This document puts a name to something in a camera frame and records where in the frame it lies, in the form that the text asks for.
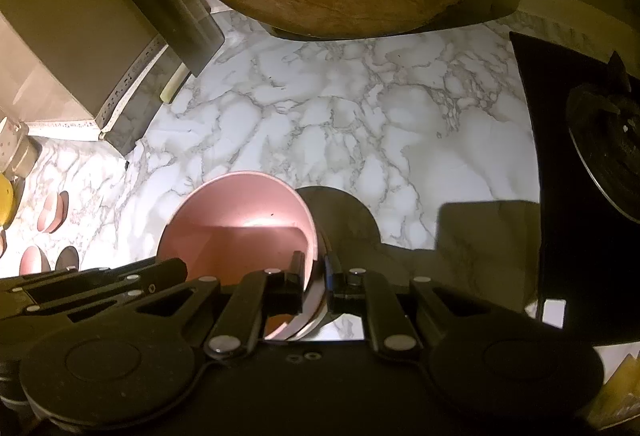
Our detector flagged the pink heart-shaped dish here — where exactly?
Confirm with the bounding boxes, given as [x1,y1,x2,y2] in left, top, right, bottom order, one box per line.
[37,190,69,235]

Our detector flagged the music note edge tape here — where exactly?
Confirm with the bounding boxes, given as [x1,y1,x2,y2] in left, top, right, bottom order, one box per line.
[24,34,169,143]

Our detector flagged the yellow bowl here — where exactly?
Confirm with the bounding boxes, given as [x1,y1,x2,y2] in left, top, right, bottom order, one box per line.
[0,172,14,225]

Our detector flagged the clear glass container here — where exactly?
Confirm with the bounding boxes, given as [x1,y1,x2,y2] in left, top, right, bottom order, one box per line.
[0,135,41,178]

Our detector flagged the black stove burner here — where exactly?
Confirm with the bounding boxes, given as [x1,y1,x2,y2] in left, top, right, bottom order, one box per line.
[566,51,640,223]

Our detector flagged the cleaver with cream handle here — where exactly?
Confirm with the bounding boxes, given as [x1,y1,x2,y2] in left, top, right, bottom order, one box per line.
[77,0,225,105]

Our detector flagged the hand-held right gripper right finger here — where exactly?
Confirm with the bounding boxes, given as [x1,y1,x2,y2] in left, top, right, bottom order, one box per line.
[324,254,503,363]

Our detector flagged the pink rabbit-shaped plate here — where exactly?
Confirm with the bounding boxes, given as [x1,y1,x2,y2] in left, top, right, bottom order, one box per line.
[19,245,52,275]

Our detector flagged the large pink bowl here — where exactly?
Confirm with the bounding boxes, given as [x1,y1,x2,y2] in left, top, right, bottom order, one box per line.
[157,170,332,342]

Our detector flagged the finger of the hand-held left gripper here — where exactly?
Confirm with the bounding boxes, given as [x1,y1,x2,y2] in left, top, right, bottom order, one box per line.
[0,258,189,317]

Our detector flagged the black gas stove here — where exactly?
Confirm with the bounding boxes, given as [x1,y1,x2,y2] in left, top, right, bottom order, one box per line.
[508,30,640,348]

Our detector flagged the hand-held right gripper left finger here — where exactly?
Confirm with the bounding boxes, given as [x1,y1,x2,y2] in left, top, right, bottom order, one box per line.
[134,250,307,362]

